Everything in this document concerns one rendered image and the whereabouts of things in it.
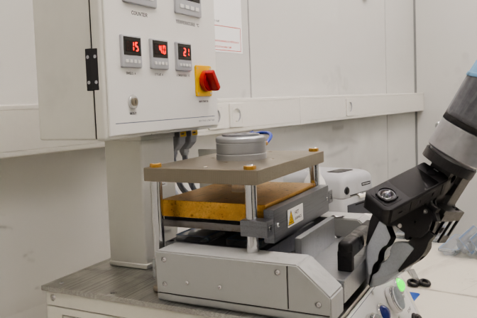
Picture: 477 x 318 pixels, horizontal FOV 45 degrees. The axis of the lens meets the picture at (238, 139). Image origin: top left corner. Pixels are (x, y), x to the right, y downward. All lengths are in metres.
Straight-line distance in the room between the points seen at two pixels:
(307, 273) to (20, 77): 0.73
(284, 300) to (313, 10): 1.62
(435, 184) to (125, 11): 0.50
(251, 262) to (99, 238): 0.67
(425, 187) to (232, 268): 0.27
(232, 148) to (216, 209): 0.10
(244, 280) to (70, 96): 0.36
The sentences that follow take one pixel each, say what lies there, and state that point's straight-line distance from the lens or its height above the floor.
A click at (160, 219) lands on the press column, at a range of 0.83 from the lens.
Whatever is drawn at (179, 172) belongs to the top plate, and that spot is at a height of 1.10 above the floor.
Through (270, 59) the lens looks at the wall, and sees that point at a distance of 1.92.
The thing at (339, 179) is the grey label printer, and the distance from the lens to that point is 1.77.
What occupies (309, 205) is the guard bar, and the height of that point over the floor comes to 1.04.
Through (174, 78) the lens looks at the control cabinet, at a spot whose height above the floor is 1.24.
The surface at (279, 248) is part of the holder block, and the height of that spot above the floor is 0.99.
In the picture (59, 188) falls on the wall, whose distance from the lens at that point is 1.27.
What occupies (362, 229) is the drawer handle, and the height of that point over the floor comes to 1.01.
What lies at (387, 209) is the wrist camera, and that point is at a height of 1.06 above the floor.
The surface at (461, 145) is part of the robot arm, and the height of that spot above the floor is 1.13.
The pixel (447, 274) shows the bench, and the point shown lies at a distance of 1.55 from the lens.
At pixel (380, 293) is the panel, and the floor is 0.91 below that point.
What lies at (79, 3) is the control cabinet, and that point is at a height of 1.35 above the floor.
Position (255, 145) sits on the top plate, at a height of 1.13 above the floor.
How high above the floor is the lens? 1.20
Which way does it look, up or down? 4 degrees down
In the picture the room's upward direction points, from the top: 2 degrees counter-clockwise
